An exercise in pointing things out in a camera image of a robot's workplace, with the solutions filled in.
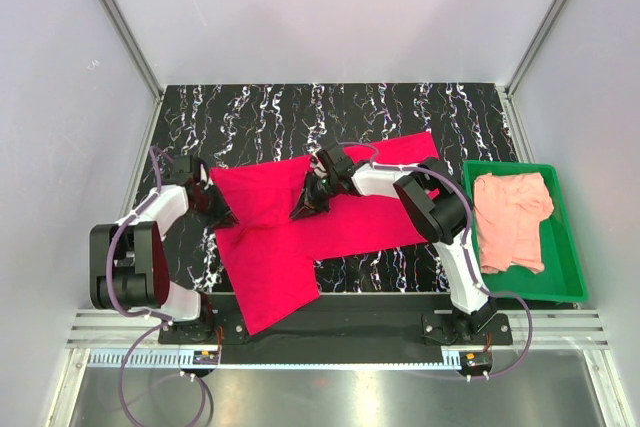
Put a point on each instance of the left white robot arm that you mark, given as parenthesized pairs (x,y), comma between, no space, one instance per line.
(128,267)

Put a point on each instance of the aluminium frame post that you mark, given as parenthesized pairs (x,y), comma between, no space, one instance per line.
(543,31)
(132,47)

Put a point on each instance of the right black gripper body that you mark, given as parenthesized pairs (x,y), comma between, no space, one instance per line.
(318,193)

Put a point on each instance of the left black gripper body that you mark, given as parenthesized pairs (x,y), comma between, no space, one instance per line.
(212,210)

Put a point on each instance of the left aluminium frame post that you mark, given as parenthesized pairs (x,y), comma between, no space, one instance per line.
(132,47)

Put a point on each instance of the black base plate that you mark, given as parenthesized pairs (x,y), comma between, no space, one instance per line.
(343,331)

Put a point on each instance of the right aluminium frame post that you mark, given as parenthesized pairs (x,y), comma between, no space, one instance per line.
(543,31)

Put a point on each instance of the aluminium rail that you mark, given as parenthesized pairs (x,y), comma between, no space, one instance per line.
(548,329)

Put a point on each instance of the peach t shirt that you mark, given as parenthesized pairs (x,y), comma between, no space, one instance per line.
(508,213)

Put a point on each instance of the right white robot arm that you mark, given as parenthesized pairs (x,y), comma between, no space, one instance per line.
(438,210)

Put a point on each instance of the red t shirt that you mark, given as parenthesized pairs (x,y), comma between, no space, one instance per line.
(270,258)

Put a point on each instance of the left orange connector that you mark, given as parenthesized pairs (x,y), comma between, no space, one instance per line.
(206,357)

